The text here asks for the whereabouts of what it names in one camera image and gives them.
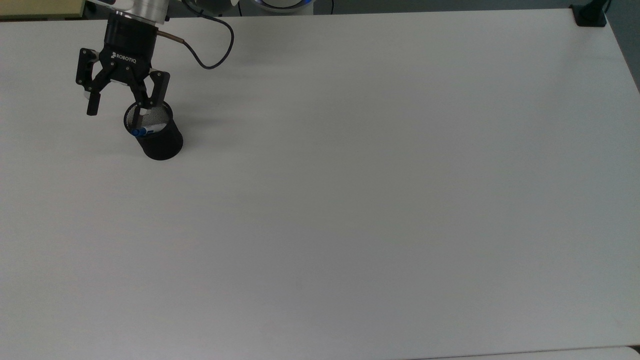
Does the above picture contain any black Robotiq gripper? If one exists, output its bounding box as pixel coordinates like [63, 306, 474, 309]
[75, 12, 172, 117]

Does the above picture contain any white marker with blue cap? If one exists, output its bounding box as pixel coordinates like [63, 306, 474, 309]
[131, 124, 165, 139]

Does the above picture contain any black mesh pen cup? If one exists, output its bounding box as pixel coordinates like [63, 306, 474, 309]
[123, 100, 185, 162]

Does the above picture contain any yellowish background desk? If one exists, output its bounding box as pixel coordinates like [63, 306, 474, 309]
[0, 0, 86, 21]

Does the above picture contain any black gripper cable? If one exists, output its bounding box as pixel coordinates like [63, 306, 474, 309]
[157, 12, 236, 71]

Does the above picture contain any black table clamp mount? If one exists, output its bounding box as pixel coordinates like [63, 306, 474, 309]
[570, 0, 612, 28]

